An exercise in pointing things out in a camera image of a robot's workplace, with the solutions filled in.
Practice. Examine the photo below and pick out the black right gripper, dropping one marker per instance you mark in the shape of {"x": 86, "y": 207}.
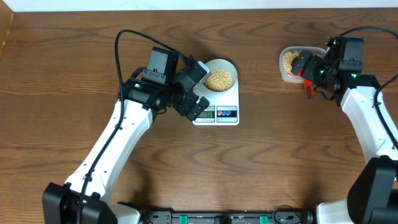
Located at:
{"x": 313, "y": 61}

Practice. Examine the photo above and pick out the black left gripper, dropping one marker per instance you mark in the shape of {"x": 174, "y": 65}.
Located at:
{"x": 183, "y": 107}

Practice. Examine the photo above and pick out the red measuring scoop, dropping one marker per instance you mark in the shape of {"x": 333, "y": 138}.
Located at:
{"x": 308, "y": 88}

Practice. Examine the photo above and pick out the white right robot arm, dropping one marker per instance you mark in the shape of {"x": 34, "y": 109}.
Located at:
{"x": 372, "y": 198}

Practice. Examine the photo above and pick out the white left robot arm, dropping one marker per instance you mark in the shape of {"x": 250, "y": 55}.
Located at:
{"x": 86, "y": 194}

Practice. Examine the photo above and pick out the soybeans in bowl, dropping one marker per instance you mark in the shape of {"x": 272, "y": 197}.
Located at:
{"x": 219, "y": 80}

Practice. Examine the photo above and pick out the grey round bowl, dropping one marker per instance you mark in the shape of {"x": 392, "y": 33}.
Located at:
{"x": 223, "y": 65}

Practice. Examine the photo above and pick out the white digital kitchen scale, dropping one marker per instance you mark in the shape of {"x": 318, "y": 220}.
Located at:
{"x": 223, "y": 109}

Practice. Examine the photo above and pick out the pile of soybeans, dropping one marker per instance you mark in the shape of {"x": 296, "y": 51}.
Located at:
{"x": 287, "y": 60}

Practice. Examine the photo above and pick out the clear plastic container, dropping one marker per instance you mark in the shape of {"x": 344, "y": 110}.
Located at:
{"x": 297, "y": 79}

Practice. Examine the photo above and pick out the brown cardboard panel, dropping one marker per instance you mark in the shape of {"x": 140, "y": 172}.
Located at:
{"x": 6, "y": 18}

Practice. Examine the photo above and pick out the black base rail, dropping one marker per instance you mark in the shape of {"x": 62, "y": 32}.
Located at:
{"x": 279, "y": 216}

